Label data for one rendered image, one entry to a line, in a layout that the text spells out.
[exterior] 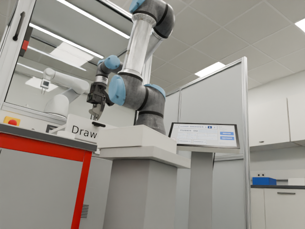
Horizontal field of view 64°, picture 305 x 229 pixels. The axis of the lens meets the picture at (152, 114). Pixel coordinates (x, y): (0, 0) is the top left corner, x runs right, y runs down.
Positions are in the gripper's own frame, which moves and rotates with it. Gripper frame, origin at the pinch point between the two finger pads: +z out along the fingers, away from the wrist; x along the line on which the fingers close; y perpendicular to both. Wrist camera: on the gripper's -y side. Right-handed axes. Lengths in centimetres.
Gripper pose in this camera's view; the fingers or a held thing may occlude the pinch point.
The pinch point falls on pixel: (97, 118)
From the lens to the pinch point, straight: 142.6
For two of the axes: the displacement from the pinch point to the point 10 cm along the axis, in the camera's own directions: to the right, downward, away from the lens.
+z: -1.0, 9.5, -3.1
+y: -7.4, -2.8, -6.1
